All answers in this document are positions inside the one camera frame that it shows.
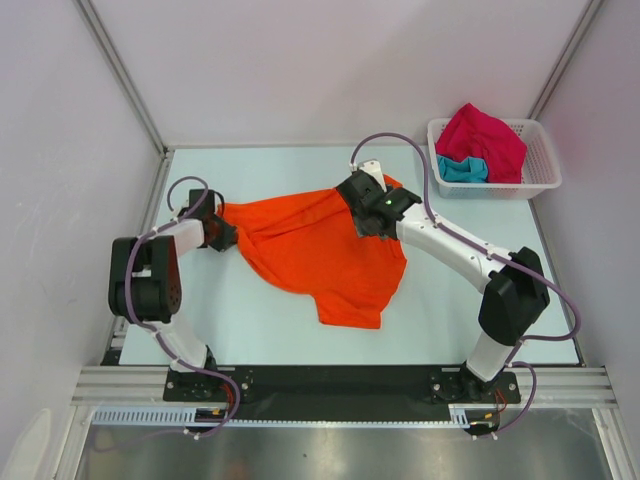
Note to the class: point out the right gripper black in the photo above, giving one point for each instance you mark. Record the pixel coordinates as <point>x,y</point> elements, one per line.
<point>360,232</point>

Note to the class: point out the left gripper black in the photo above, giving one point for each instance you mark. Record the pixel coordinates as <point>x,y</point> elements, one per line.
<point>229,238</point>

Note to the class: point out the orange t shirt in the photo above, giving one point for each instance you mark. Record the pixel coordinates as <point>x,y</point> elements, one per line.
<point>307,244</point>

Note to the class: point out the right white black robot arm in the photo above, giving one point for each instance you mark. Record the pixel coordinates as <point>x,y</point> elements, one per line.
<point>512,286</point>

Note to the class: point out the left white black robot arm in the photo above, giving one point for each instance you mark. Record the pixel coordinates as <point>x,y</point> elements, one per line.
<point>145,288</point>

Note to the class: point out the teal t shirt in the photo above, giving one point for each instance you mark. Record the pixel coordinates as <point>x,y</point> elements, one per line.
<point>469,170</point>

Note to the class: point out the magenta t shirt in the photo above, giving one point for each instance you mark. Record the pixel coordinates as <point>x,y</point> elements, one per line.
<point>473,133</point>

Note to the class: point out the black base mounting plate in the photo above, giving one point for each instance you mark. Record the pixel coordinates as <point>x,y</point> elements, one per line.
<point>363,393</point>

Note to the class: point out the white plastic laundry basket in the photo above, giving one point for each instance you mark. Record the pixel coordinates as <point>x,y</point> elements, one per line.
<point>540,171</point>

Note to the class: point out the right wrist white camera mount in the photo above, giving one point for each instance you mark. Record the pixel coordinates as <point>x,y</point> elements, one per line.
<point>372,167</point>

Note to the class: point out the left aluminium corner post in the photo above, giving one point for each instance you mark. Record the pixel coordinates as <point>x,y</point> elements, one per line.
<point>116,65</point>

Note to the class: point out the aluminium corner post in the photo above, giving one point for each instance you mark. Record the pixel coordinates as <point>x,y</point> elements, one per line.
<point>582,28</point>
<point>116,65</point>

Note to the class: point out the right white slotted cable duct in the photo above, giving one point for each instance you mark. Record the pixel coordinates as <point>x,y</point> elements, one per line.
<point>477,414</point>

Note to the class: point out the white slotted cable duct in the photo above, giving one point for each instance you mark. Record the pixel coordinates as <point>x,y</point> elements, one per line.
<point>159,416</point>
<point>477,414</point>

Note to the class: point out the left white slotted cable duct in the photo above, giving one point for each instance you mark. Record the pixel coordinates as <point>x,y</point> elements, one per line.
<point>159,416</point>

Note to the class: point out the right aluminium corner post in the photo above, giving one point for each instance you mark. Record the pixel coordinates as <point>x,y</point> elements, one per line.
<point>582,28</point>

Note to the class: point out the aluminium front frame rail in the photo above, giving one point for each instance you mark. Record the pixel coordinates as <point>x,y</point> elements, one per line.
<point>557,387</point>

